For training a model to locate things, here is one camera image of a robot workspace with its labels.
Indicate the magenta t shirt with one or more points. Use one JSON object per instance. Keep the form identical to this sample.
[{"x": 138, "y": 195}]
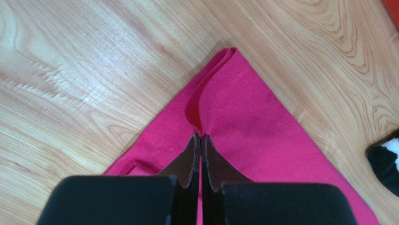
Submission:
[{"x": 248, "y": 125}]

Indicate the zebra print pillow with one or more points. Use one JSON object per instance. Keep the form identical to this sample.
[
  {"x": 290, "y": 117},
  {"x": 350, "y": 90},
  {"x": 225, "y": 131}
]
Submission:
[{"x": 383, "y": 158}]

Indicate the red plastic tray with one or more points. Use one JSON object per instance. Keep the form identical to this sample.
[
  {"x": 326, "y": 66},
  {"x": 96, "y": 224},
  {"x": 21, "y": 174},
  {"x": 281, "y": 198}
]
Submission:
[{"x": 392, "y": 7}]

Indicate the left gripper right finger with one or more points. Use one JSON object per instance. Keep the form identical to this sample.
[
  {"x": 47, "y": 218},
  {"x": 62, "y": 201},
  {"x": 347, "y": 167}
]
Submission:
[{"x": 230, "y": 198}]

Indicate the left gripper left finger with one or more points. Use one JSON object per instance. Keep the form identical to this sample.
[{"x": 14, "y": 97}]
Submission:
[{"x": 168, "y": 198}]

